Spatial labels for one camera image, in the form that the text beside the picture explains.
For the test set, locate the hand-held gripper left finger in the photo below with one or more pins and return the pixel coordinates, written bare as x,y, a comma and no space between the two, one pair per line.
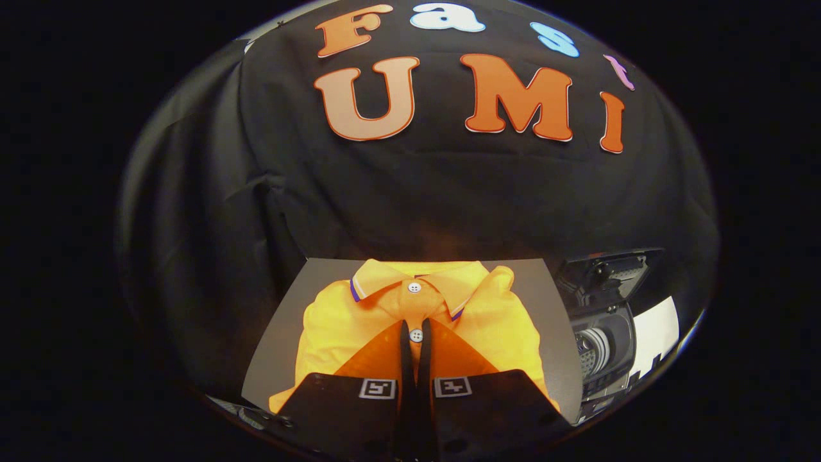
346,417

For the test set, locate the grey washing machine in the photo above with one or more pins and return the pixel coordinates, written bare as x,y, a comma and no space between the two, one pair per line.
609,359

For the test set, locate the black backdrop cloth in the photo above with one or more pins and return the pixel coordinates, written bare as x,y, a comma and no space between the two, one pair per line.
417,199

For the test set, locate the white paper sheet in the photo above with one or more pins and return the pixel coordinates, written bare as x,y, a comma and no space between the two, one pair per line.
657,330

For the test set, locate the yellow polo shirt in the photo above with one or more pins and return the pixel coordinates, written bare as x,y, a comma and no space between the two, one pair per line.
340,327

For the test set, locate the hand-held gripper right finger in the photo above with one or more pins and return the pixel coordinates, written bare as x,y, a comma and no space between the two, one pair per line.
487,417

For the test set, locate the dark washing machine lid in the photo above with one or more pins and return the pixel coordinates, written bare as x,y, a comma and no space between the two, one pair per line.
616,273

